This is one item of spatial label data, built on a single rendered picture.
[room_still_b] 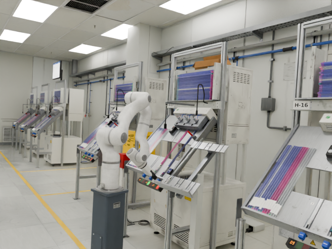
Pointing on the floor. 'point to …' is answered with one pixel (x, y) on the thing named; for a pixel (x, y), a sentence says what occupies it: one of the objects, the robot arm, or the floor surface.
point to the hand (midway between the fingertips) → (154, 177)
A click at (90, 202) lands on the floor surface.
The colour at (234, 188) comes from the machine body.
